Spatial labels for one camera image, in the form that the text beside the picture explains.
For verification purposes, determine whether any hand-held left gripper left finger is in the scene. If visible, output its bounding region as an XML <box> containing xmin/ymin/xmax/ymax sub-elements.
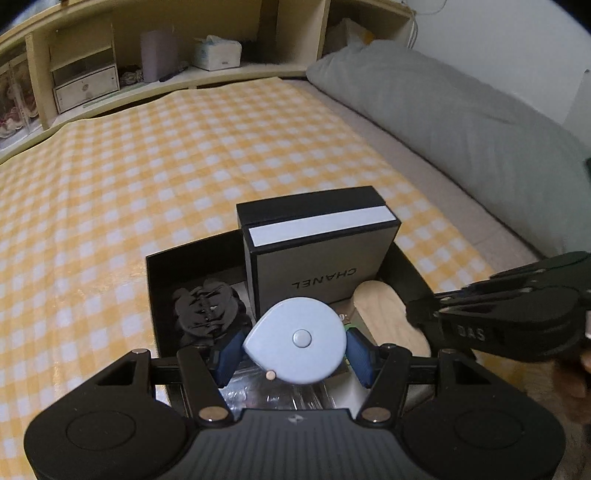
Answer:
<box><xmin>91</xmin><ymin>329</ymin><xmax>246</xmax><ymax>423</ymax></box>

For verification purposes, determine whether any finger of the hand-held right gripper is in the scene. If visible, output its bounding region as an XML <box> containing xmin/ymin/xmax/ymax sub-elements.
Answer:
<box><xmin>490</xmin><ymin>251</ymin><xmax>591</xmax><ymax>283</ymax></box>
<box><xmin>405</xmin><ymin>277</ymin><xmax>536</xmax><ymax>327</ymax></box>

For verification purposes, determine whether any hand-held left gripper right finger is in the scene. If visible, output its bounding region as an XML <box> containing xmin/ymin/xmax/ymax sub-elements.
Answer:
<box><xmin>345</xmin><ymin>329</ymin><xmax>491</xmax><ymax>423</ymax></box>

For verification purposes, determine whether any round wooden lid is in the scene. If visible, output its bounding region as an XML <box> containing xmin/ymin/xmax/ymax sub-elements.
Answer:
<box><xmin>353</xmin><ymin>280</ymin><xmax>433</xmax><ymax>359</ymax></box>

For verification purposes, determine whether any dark hair claw clip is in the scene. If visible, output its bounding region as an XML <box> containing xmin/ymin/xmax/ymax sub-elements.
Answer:
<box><xmin>171</xmin><ymin>276</ymin><xmax>253</xmax><ymax>348</ymax></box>

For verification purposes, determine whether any pale teardrop tape measure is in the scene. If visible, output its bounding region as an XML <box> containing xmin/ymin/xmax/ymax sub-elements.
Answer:
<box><xmin>242</xmin><ymin>296</ymin><xmax>347</xmax><ymax>384</ymax></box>

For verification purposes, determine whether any clear plastic case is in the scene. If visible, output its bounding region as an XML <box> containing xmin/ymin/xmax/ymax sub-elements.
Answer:
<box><xmin>219</xmin><ymin>380</ymin><xmax>352</xmax><ymax>412</ymax></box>

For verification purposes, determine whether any black and white perfume box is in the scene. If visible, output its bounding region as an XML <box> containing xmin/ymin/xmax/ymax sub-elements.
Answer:
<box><xmin>236</xmin><ymin>185</ymin><xmax>401</xmax><ymax>320</ymax></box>

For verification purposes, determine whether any grey pillow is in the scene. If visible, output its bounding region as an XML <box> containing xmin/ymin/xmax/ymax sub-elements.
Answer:
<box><xmin>305</xmin><ymin>39</ymin><xmax>591</xmax><ymax>260</ymax></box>

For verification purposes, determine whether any yellow checkered blanket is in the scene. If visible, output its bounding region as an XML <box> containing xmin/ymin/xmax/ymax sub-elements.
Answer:
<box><xmin>0</xmin><ymin>76</ymin><xmax>496</xmax><ymax>416</ymax></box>

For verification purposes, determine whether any clear plastic bag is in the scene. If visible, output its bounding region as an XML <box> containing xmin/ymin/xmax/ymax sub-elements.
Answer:
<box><xmin>339</xmin><ymin>17</ymin><xmax>378</xmax><ymax>47</ymax></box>

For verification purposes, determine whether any wooden shelf unit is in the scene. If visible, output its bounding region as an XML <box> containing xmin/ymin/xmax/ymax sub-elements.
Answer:
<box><xmin>0</xmin><ymin>0</ymin><xmax>417</xmax><ymax>168</ymax></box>

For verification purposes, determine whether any tissue pack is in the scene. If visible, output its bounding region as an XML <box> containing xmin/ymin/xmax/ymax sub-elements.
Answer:
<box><xmin>191</xmin><ymin>34</ymin><xmax>243</xmax><ymax>72</ymax></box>

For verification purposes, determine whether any white drawer organizer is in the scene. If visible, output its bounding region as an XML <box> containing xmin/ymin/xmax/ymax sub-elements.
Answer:
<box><xmin>48</xmin><ymin>20</ymin><xmax>122</xmax><ymax>114</ymax></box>

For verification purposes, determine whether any lavender box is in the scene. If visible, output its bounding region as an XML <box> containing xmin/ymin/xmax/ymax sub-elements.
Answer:
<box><xmin>139</xmin><ymin>28</ymin><xmax>180</xmax><ymax>84</ymax></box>

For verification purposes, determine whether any clear doll case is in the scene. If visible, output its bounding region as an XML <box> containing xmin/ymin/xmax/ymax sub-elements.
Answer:
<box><xmin>0</xmin><ymin>59</ymin><xmax>45</xmax><ymax>140</ymax></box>

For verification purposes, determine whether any white cable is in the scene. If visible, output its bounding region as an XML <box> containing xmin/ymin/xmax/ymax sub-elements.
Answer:
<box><xmin>405</xmin><ymin>0</ymin><xmax>450</xmax><ymax>48</ymax></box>

